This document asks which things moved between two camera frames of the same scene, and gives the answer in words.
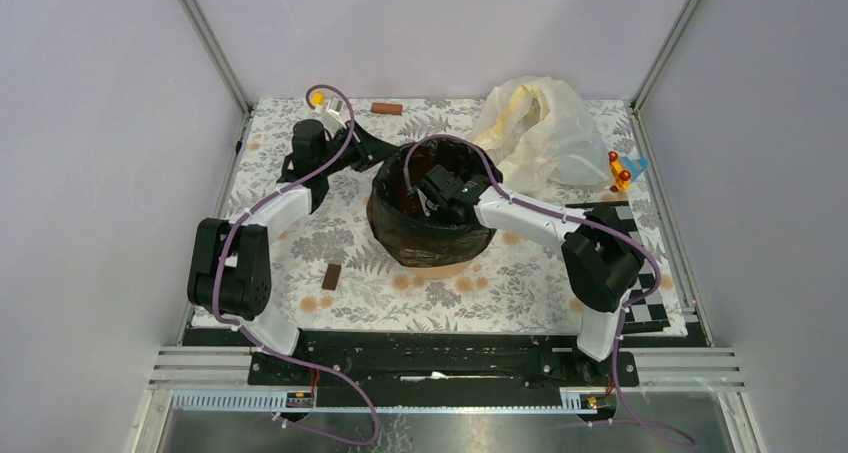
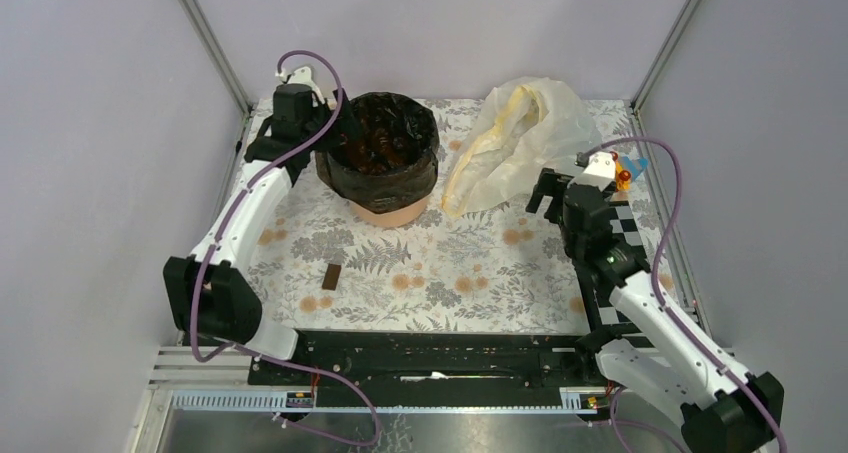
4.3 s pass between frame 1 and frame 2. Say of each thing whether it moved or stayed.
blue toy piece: stayed
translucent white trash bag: stayed
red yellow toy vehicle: stayed
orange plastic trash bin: moved
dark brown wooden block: stayed
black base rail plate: stayed
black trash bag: moved
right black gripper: moved
